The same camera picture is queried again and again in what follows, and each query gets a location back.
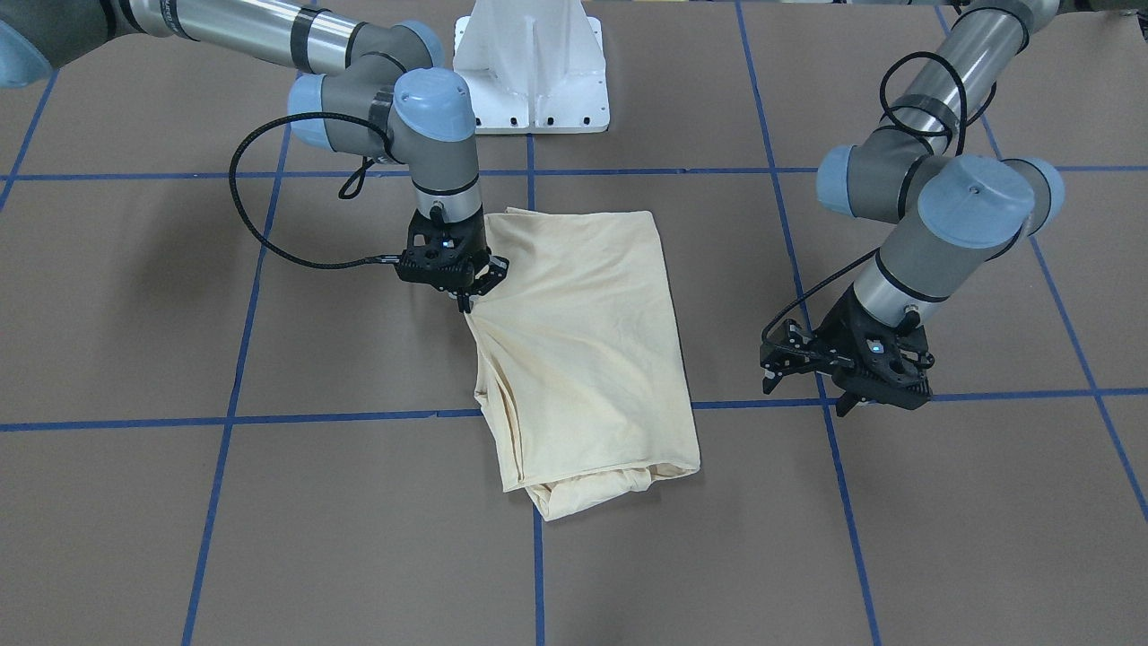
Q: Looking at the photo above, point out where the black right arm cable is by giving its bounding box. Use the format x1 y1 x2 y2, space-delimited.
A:
228 111 404 272

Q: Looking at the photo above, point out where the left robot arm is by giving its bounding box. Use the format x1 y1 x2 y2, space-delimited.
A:
760 1 1065 417

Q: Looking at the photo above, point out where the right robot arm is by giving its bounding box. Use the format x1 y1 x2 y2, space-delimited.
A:
1 1 509 312

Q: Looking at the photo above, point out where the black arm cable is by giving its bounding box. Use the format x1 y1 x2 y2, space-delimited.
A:
761 50 998 360
228 111 404 272

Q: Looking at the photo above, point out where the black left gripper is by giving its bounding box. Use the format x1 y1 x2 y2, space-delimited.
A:
760 287 934 418

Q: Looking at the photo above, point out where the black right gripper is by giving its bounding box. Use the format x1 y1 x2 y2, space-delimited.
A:
398 212 509 312

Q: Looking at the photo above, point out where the cream long sleeve shirt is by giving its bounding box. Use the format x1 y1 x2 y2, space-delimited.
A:
465 208 701 522

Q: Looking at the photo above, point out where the white camera pedestal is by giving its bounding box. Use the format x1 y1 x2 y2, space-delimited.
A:
452 1 611 135

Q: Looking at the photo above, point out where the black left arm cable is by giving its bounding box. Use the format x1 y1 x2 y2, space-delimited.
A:
761 50 998 360

